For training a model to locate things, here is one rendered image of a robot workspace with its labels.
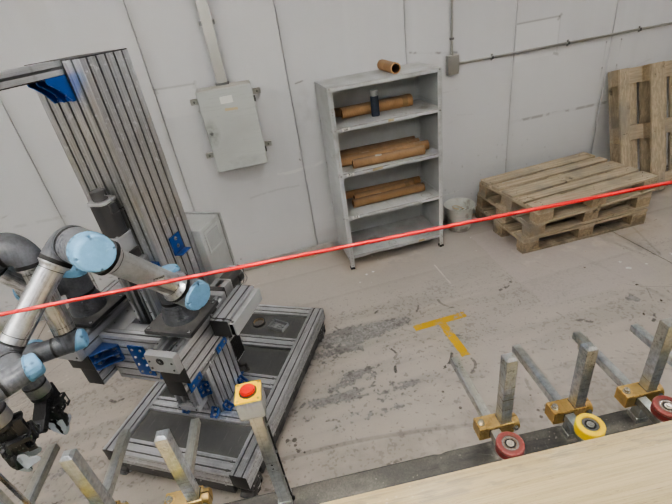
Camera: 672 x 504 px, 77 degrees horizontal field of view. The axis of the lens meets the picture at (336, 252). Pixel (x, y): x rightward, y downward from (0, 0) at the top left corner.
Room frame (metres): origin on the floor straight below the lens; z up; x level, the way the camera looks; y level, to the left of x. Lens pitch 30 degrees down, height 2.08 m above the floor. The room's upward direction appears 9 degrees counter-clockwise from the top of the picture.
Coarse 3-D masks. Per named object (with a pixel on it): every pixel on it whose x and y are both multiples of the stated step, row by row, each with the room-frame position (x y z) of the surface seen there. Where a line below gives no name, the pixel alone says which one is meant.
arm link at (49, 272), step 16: (48, 240) 1.20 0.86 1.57; (48, 256) 1.17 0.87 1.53; (48, 272) 1.15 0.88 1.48; (64, 272) 1.19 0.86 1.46; (32, 288) 1.12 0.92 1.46; (48, 288) 1.13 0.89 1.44; (16, 304) 1.10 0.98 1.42; (32, 304) 1.09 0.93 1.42; (16, 320) 1.06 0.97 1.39; (32, 320) 1.07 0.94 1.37; (0, 336) 1.04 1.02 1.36; (16, 336) 1.03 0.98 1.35; (0, 352) 1.00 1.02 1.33; (16, 352) 1.01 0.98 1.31
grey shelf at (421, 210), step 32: (416, 64) 3.64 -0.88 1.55; (320, 96) 3.44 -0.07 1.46; (352, 96) 3.66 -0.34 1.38; (384, 96) 3.71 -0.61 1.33; (416, 96) 3.76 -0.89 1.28; (352, 128) 3.21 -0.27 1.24; (384, 128) 3.70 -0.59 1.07; (416, 128) 3.75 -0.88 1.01; (416, 160) 3.30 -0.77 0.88; (352, 224) 3.63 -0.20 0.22; (384, 224) 3.68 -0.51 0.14; (416, 224) 3.58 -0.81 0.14; (352, 256) 3.18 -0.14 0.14
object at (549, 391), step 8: (520, 352) 1.13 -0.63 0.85; (520, 360) 1.11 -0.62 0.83; (528, 360) 1.09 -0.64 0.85; (528, 368) 1.06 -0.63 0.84; (536, 368) 1.05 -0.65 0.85; (536, 376) 1.01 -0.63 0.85; (544, 376) 1.01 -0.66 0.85; (544, 384) 0.98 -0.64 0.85; (544, 392) 0.96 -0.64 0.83; (552, 392) 0.94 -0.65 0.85; (552, 400) 0.91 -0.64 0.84; (568, 416) 0.84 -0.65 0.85; (576, 416) 0.84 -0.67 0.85; (568, 424) 0.83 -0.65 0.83; (584, 440) 0.75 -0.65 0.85
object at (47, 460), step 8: (48, 448) 1.02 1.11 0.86; (56, 448) 1.03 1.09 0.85; (48, 456) 0.99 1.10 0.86; (40, 464) 0.96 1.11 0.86; (48, 464) 0.96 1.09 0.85; (40, 472) 0.93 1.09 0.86; (48, 472) 0.94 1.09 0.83; (32, 480) 0.90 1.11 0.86; (40, 480) 0.90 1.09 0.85; (32, 488) 0.87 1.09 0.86; (40, 488) 0.89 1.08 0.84; (32, 496) 0.85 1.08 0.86
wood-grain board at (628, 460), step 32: (576, 448) 0.70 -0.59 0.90; (608, 448) 0.69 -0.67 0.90; (640, 448) 0.67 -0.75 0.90; (448, 480) 0.67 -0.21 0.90; (480, 480) 0.65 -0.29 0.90; (512, 480) 0.64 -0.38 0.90; (544, 480) 0.63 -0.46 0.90; (576, 480) 0.62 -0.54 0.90; (608, 480) 0.60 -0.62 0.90; (640, 480) 0.59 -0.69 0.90
